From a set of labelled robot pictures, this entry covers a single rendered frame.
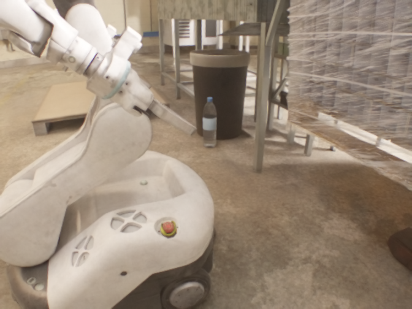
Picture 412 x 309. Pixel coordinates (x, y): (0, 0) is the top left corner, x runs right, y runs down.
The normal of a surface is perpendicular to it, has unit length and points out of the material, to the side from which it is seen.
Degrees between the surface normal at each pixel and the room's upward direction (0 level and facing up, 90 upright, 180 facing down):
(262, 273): 0
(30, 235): 90
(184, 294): 90
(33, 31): 105
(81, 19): 90
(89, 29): 90
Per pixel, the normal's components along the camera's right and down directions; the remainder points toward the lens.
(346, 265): 0.00, -0.90
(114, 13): 0.35, 0.40
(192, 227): 0.67, -0.48
